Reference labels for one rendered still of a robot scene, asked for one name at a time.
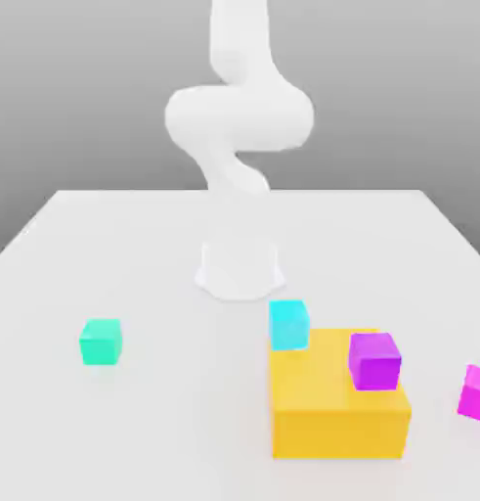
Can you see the small teal cube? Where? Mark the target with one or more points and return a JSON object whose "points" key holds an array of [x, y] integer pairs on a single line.
{"points": [[100, 342]]}

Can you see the small magenta cube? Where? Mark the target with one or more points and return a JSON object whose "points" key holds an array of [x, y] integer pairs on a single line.
{"points": [[476, 395]]}

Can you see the small cyan cube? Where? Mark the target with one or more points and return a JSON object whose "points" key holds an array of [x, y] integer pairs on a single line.
{"points": [[288, 325]]}

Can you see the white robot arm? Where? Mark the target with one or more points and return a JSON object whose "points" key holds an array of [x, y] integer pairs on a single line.
{"points": [[239, 117]]}

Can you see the small purple cube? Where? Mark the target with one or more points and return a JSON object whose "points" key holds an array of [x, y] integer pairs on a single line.
{"points": [[374, 362]]}

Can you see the large yellow box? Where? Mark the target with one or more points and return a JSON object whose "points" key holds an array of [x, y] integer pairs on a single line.
{"points": [[333, 415]]}

